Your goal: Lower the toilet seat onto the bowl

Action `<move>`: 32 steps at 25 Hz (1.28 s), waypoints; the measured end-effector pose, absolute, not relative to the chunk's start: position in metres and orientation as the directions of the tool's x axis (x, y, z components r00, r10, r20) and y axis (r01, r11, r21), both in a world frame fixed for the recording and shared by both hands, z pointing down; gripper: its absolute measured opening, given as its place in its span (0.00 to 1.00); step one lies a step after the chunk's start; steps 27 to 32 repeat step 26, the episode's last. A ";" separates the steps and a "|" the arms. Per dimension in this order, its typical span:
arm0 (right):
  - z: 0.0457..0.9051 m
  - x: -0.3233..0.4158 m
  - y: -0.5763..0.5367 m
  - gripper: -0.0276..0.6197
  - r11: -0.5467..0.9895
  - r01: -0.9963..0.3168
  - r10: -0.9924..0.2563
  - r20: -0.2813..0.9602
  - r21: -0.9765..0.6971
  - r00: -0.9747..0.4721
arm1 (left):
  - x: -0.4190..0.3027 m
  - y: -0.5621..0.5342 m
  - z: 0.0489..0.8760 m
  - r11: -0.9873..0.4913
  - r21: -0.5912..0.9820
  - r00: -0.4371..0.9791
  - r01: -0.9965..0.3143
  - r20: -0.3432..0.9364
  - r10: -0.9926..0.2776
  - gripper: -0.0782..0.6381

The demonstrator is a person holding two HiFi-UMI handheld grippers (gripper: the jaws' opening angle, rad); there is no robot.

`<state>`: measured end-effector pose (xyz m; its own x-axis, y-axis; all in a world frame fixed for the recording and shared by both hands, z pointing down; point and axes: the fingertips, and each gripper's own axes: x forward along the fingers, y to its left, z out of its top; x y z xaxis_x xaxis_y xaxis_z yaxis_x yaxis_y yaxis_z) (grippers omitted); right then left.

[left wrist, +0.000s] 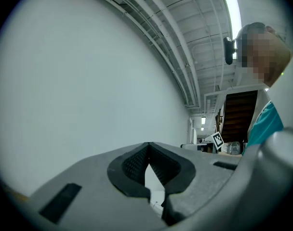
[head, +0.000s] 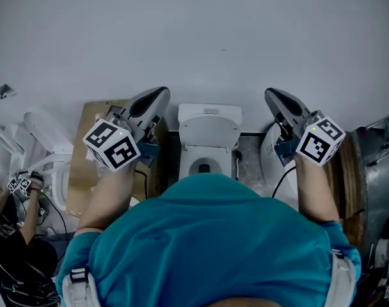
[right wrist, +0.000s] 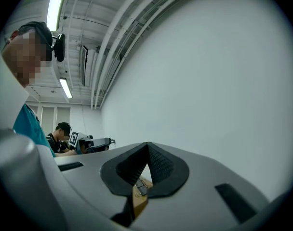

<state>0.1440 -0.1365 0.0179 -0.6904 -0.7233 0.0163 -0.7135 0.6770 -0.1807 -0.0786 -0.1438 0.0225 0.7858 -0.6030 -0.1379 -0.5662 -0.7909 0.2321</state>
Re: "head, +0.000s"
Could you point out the white round ceramic fixture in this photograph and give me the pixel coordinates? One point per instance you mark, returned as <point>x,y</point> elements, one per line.
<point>269,152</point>

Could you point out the white toilet bowl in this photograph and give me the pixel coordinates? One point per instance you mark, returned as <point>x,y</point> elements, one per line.
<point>205,160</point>

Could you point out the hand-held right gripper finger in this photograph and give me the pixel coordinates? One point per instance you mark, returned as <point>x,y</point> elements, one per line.
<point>274,93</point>

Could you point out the person's right forearm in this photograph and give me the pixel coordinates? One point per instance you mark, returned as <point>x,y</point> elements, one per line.
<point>314,190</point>

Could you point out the person's left forearm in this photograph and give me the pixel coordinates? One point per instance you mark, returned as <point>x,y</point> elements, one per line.
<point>108,197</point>

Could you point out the black wall bracket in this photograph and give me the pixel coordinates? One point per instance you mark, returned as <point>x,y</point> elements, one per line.
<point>4,91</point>

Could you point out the person's teal shirt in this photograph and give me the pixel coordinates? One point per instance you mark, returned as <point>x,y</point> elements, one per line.
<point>210,241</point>

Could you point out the white toilet tank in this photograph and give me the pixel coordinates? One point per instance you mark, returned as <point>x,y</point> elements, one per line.
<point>194,109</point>

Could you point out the white toilet seat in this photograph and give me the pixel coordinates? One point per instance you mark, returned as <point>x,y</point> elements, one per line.
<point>209,130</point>

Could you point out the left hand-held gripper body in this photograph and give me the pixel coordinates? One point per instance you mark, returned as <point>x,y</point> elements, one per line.
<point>117,146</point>

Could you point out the grey metal sheet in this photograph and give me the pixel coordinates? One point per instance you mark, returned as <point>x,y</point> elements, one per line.
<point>381,184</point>

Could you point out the wooden board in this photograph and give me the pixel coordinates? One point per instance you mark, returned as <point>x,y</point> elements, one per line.
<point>346,177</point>

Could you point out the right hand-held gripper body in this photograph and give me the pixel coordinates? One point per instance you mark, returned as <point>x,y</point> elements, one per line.
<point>320,141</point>

